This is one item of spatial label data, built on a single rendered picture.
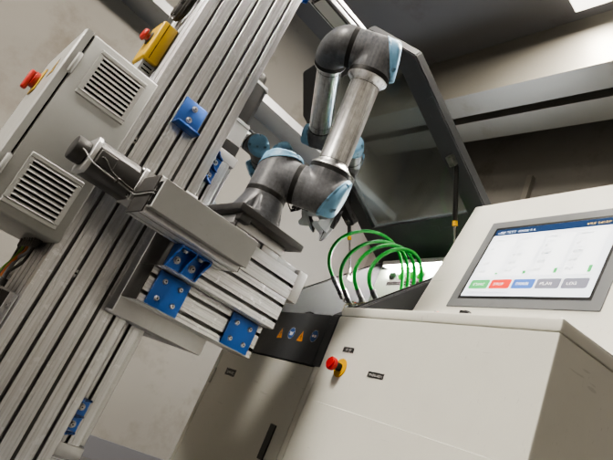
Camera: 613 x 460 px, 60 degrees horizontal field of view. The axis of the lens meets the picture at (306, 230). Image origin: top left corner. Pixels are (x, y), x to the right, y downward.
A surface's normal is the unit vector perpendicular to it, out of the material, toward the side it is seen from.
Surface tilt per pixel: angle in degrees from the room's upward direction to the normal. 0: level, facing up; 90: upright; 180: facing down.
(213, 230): 90
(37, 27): 90
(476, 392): 90
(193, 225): 90
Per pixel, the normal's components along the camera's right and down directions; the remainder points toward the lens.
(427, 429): -0.76, -0.50
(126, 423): 0.64, -0.01
